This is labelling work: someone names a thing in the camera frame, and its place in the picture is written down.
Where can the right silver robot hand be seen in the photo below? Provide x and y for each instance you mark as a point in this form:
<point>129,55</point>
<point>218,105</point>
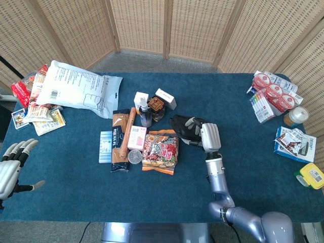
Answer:
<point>210,136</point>

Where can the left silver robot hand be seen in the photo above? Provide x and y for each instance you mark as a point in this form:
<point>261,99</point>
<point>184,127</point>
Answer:
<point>8,174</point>

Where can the black zip pouch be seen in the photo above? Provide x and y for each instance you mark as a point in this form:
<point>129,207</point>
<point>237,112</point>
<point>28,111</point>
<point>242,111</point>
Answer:
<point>179,124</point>

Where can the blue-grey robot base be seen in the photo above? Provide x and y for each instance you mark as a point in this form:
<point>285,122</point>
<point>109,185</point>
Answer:
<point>157,233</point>

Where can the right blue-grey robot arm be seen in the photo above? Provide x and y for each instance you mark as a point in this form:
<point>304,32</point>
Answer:
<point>217,177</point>

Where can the colourful red snack bag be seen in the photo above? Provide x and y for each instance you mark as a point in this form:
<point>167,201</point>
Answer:
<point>160,154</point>

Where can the large white plastic bag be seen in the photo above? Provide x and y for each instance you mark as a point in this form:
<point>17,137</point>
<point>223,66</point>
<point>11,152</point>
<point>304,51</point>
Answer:
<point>76,88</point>

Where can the blue table cloth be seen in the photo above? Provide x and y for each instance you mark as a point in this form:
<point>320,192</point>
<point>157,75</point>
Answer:
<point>240,177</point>

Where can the blue playing card box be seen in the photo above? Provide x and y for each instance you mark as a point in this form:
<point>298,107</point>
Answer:
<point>19,119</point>

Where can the white yellow flat box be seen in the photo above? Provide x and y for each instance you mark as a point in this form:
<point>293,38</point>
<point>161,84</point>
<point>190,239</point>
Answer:
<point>44,128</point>

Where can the coloured marker pen set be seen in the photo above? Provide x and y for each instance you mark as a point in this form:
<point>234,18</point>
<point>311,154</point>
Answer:
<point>262,108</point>

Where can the white box red print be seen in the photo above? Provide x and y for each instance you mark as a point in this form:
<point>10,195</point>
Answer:
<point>165,98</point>

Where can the brown jar with lid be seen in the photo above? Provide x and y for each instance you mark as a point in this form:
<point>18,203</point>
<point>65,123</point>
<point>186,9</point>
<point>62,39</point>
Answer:
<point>157,108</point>

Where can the white biscuit packet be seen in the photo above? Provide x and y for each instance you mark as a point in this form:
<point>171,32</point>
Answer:
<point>36,114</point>

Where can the dark spray bottle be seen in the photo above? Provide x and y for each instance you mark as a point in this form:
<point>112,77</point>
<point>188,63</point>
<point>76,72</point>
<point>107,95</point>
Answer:
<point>145,116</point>

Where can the pink white small box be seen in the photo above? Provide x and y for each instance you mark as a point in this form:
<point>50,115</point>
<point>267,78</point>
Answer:
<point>136,139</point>

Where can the yellow green flat box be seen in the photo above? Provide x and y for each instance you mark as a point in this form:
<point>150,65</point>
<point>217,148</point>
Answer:
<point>57,117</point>

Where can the red white lidded cup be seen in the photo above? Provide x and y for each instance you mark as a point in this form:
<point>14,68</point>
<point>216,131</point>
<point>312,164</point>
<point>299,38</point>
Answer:
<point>262,81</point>
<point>286,101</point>
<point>274,91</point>

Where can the round grey metal tin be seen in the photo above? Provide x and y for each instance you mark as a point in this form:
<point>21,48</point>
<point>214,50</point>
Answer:
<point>135,157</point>

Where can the white orange carton box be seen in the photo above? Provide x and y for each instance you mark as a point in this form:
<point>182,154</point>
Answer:
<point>138,100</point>

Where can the red snack box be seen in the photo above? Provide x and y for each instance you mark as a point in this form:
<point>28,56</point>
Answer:
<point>20,93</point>

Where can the long brown stick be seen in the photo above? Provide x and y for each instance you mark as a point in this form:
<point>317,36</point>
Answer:
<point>127,131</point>

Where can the amber jar white lid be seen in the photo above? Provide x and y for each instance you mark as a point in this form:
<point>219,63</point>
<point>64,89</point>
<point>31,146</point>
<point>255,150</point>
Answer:
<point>297,116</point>

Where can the white pink snack packet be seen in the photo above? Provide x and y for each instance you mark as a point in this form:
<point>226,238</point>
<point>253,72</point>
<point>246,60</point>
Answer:
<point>36,88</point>

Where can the clear wrapped snack pack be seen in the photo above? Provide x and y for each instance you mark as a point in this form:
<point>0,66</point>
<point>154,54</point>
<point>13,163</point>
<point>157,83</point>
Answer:
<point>29,81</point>

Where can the blue white carton box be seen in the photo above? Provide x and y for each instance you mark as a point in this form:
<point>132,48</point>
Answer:
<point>309,149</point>

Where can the light blue tissue pack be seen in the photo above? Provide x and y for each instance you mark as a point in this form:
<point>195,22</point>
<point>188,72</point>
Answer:
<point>105,148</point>

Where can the black pole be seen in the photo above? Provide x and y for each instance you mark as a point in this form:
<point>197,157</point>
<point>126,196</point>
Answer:
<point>11,66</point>

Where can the yellow box with label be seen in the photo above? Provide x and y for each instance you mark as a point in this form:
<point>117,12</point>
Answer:
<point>314,176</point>

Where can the small red snack packet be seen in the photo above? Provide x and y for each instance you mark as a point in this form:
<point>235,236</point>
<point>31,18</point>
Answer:
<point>43,69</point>

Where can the wicker folding screen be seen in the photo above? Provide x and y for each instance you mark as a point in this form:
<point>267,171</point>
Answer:
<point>139,25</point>

